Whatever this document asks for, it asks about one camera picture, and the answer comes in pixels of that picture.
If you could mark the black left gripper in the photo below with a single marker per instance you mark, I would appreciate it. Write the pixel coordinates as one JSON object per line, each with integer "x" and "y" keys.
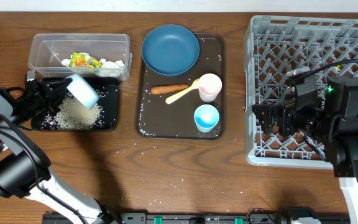
{"x": 46, "y": 94}

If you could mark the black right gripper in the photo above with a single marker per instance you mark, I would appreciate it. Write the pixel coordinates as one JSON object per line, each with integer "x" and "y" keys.
{"x": 276, "y": 117}

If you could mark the white rice grains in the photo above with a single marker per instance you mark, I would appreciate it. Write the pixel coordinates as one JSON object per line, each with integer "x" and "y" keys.
{"x": 73, "y": 116}

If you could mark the light blue bowl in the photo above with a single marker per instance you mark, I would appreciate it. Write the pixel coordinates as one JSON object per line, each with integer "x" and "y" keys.
{"x": 82, "y": 91}

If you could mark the yellow snack wrapper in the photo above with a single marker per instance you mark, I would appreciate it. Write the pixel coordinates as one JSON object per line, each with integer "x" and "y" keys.
{"x": 84, "y": 60}

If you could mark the light blue plastic cup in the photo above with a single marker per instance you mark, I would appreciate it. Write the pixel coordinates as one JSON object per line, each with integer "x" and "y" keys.
{"x": 206, "y": 117}

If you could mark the white tissue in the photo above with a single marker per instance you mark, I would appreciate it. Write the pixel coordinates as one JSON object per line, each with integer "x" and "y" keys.
{"x": 108, "y": 68}

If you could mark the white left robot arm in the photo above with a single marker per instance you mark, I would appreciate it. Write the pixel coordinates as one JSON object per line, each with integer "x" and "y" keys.
{"x": 25, "y": 170}

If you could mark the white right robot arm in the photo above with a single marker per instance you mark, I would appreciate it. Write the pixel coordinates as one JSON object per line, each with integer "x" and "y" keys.
{"x": 335, "y": 125}

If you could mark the grey dishwasher rack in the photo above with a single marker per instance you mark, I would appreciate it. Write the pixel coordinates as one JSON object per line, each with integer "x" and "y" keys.
{"x": 273, "y": 46}

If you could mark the black tray bin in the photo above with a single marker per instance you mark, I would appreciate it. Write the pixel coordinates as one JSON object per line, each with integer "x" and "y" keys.
{"x": 108, "y": 91}

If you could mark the clear plastic bin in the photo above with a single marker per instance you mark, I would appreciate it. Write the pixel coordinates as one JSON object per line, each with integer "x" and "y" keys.
{"x": 48, "y": 50}

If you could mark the pink plastic cup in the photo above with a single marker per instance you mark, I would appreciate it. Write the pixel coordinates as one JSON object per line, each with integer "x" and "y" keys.
{"x": 209, "y": 87}

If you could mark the dark brown serving tray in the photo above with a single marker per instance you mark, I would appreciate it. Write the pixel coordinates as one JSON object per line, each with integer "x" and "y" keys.
{"x": 154, "y": 118}

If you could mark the yellow plastic spoon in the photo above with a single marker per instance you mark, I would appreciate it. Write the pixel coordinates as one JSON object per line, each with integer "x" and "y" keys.
{"x": 173, "y": 98}

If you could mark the orange carrot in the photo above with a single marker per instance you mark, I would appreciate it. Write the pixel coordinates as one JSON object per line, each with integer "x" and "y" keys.
{"x": 159, "y": 90}

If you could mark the dark blue plate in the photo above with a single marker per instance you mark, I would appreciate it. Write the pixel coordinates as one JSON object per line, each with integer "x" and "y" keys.
{"x": 170, "y": 50}

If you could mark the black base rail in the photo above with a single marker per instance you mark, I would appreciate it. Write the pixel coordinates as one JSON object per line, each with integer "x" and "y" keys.
{"x": 256, "y": 215}

